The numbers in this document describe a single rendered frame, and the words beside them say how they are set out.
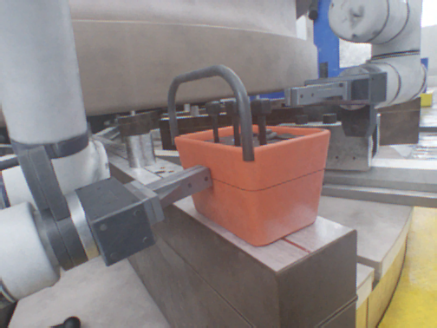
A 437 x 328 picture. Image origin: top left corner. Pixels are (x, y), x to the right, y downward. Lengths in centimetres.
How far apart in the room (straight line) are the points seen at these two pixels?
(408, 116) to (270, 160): 247
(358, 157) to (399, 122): 133
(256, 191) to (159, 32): 81
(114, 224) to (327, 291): 26
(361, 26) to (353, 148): 96
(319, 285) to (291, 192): 11
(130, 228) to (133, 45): 78
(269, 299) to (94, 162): 27
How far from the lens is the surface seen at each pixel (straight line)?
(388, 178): 154
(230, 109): 39
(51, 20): 36
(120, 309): 95
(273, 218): 35
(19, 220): 32
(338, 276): 41
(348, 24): 54
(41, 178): 30
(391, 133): 273
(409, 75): 67
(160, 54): 103
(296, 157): 34
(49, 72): 36
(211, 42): 115
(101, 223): 28
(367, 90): 51
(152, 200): 31
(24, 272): 31
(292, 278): 34
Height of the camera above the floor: 87
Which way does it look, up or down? 14 degrees down
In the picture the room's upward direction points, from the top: 6 degrees counter-clockwise
